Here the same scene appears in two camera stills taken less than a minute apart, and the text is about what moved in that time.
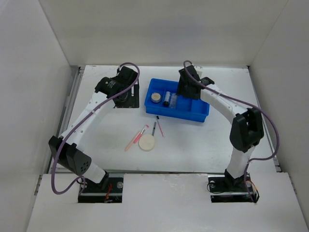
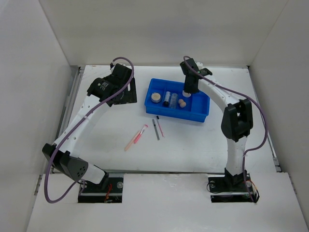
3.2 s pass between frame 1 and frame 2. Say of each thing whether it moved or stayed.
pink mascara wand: stayed
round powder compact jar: stayed
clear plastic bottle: stayed
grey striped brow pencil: moved
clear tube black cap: stayed
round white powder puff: moved
